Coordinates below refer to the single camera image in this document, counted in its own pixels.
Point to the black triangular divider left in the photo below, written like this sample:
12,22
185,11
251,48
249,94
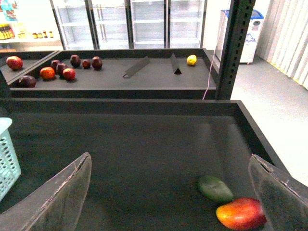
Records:
136,67

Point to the dark maroon fruit tall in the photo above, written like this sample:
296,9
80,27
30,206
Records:
75,61

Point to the dark maroon fruit back left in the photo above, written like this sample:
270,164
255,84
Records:
54,64

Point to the small brown red fruit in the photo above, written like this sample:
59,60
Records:
86,64

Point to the white chest freezer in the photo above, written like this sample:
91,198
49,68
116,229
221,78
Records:
252,36

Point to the black display tray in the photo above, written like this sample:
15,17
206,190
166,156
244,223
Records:
147,156
155,81

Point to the light teal plastic basket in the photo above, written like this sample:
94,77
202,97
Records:
9,166

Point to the dark purple fruit front left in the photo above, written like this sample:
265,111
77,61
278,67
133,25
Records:
27,82

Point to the red orange mango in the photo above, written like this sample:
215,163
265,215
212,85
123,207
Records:
242,214

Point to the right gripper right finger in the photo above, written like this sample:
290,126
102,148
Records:
284,200

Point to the black perforated shelf post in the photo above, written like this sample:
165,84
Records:
237,26

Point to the yellow lemon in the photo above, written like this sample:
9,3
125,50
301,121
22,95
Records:
191,60

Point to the glass door display fridges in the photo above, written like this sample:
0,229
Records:
129,24

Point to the dark maroon fruit middle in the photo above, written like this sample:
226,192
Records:
60,68

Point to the red fruit far left tray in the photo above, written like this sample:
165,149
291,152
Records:
14,62

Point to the black near display tray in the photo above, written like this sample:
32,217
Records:
147,156

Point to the black triangular divider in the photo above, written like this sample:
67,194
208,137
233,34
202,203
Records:
175,65
136,67

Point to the orange red fruit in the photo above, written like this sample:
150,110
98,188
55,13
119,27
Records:
47,73

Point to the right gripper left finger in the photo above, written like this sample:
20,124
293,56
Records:
54,206

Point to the dark maroon fruit right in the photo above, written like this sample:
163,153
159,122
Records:
97,63

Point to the dark green avocado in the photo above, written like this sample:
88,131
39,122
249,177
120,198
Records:
214,189

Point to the black far display tray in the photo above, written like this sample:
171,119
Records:
155,81

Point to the black triangular divider right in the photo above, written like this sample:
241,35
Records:
175,65

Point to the small red apple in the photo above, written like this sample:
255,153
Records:
69,74

